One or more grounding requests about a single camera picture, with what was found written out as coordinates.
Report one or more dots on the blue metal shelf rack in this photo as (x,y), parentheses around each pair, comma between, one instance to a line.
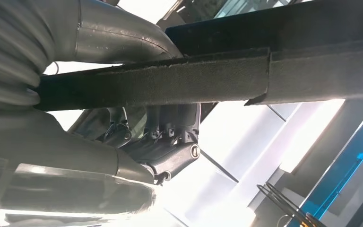
(350,163)

